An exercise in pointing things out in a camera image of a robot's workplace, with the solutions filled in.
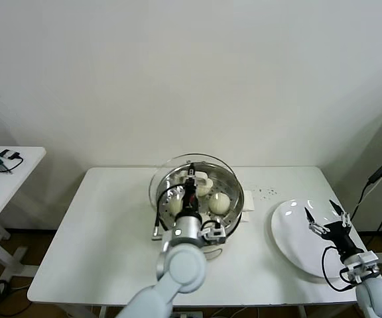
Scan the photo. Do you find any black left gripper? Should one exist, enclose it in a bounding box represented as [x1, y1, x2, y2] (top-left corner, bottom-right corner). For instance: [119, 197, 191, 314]
[181, 161, 202, 218]

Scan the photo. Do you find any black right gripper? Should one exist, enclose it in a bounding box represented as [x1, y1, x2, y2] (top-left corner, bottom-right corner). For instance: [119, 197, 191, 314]
[304, 199, 361, 260]

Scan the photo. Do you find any glass lid with cream handle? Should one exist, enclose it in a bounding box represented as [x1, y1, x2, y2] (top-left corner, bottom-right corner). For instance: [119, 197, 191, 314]
[149, 152, 241, 233]

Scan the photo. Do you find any stainless steel steamer basket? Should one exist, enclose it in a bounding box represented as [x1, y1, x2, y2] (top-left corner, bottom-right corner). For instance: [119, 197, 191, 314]
[157, 162, 245, 242]

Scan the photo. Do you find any large white plate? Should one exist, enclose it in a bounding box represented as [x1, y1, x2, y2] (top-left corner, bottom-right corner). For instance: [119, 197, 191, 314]
[271, 198, 359, 279]

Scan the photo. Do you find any white side table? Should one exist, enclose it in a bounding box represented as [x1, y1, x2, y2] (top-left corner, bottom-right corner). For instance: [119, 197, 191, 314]
[0, 145, 48, 282]

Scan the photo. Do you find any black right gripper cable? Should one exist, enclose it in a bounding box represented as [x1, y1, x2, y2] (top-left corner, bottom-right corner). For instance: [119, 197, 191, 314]
[321, 245, 357, 293]

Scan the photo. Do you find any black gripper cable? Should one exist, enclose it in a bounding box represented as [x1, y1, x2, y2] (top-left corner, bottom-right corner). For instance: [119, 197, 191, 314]
[151, 185, 187, 241]
[321, 245, 357, 293]

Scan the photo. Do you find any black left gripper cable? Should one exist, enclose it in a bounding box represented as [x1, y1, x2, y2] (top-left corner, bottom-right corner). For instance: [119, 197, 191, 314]
[151, 185, 187, 241]

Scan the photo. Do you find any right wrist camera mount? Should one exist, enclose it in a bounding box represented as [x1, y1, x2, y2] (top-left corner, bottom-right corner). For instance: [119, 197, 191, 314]
[340, 250, 381, 286]

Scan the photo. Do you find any black power adapter with cable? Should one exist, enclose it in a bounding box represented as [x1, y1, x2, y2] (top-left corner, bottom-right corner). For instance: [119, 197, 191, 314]
[349, 145, 382, 233]

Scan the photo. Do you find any thin black device cable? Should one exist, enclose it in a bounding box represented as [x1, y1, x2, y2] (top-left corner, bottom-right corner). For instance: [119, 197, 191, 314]
[0, 152, 25, 176]

